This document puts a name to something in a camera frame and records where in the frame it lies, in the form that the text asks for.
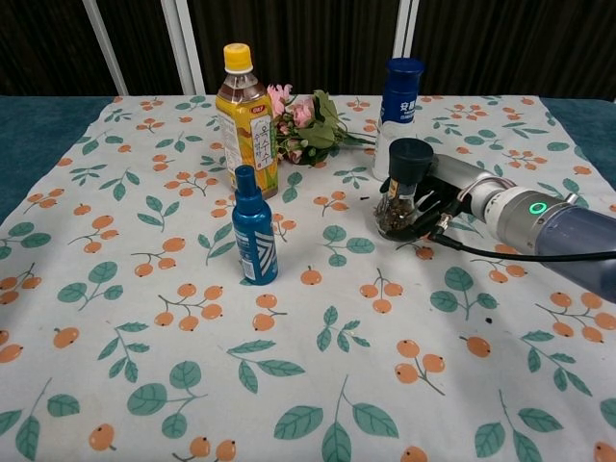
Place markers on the tea bottle yellow cap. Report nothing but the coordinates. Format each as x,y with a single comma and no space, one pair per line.
245,139

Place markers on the white bottle blue cap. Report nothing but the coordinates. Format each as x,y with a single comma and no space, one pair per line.
402,106

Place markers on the black-capped spice jar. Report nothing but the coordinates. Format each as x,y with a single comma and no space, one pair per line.
402,212

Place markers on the floral print tablecloth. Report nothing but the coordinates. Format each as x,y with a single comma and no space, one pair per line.
289,337

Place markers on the pink flower bouquet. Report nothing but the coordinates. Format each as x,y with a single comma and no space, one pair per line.
308,130

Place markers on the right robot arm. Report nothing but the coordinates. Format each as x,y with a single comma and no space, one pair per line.
544,221

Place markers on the white frame post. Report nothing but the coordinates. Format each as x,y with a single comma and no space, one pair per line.
103,43
183,43
405,29

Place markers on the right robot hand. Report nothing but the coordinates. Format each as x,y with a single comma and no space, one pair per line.
447,171

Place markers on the blue spray bottle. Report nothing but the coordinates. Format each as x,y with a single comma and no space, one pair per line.
255,240

